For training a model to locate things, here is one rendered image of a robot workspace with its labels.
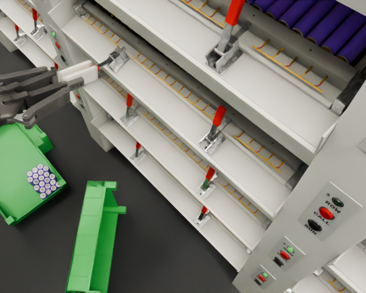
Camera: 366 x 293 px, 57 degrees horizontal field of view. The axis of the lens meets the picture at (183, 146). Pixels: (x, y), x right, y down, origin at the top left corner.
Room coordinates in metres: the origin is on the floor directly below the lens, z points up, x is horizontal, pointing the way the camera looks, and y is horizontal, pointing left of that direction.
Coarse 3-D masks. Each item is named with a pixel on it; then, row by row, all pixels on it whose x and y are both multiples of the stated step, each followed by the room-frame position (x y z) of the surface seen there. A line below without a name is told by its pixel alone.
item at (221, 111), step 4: (220, 108) 0.32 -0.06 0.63; (224, 108) 0.32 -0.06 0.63; (216, 112) 0.32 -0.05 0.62; (220, 112) 0.32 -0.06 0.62; (224, 112) 0.32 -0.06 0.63; (216, 116) 0.32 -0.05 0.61; (220, 116) 0.32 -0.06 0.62; (216, 120) 0.32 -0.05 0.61; (220, 120) 0.32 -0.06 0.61; (216, 124) 0.31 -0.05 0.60; (212, 128) 0.32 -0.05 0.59; (216, 128) 0.31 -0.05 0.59; (212, 132) 0.31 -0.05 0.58; (208, 136) 0.31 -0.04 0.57; (212, 136) 0.31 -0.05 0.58; (216, 136) 0.32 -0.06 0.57; (212, 140) 0.31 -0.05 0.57
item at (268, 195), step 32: (64, 0) 0.64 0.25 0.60; (64, 32) 0.61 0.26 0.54; (96, 32) 0.59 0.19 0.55; (96, 64) 0.55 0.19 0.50; (128, 64) 0.50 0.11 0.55; (160, 96) 0.42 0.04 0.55; (192, 96) 0.41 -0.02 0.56; (192, 128) 0.35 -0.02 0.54; (224, 128) 0.34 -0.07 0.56; (224, 160) 0.28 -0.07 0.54; (256, 192) 0.22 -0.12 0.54; (288, 192) 0.22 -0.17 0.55
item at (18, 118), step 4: (24, 112) 0.33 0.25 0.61; (16, 116) 0.33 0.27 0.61; (20, 116) 0.33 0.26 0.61; (8, 120) 0.32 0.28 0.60; (12, 120) 0.32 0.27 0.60; (16, 120) 0.32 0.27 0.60; (20, 120) 0.32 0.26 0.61; (32, 120) 0.32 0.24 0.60; (24, 124) 0.31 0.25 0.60; (28, 124) 0.32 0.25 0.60
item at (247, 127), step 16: (96, 16) 0.61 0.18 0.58; (128, 32) 0.55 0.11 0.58; (144, 48) 0.51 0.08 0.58; (160, 64) 0.47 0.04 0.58; (176, 80) 0.44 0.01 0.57; (192, 80) 0.42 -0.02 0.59; (208, 96) 0.39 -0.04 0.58; (240, 128) 0.33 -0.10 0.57; (256, 128) 0.32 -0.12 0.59; (272, 144) 0.29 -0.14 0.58; (288, 160) 0.26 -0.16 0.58
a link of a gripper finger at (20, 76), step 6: (42, 66) 0.45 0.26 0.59; (18, 72) 0.43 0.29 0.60; (24, 72) 0.43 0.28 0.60; (30, 72) 0.43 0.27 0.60; (36, 72) 0.43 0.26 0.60; (42, 72) 0.44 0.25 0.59; (0, 78) 0.40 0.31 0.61; (6, 78) 0.41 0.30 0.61; (12, 78) 0.41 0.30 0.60; (18, 78) 0.42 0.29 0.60; (24, 78) 0.42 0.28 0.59; (6, 84) 0.40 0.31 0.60
